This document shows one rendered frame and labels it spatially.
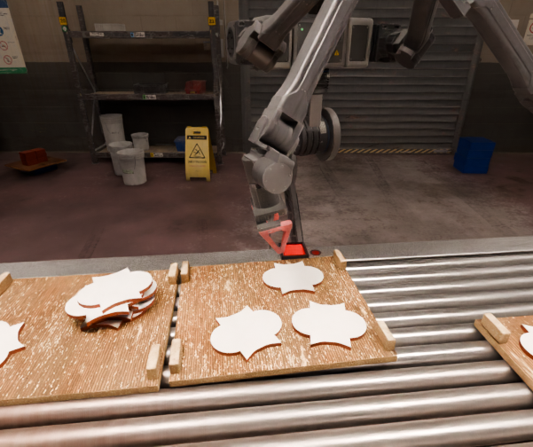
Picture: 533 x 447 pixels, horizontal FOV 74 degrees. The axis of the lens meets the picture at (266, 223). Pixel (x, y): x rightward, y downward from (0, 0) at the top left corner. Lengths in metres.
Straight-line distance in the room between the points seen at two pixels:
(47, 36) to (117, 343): 5.51
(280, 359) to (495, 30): 0.86
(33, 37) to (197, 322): 5.63
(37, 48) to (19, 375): 5.58
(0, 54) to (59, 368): 5.87
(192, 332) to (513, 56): 0.96
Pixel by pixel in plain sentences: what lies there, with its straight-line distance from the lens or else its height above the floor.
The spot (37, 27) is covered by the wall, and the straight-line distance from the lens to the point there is 6.11.
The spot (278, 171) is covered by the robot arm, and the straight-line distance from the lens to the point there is 0.63.
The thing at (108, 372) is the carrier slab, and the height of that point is 0.94.
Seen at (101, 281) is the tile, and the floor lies 0.99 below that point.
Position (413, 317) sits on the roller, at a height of 0.92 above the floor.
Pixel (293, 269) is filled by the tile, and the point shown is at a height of 0.95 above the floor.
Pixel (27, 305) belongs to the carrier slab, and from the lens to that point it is 0.95.
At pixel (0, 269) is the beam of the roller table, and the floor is 0.92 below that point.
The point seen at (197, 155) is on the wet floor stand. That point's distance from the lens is 4.29.
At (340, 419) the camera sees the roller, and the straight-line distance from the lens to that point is 0.65.
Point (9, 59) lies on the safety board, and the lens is 6.37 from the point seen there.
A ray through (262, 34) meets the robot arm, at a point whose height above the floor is 1.47.
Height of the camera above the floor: 1.44
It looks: 27 degrees down
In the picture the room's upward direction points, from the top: straight up
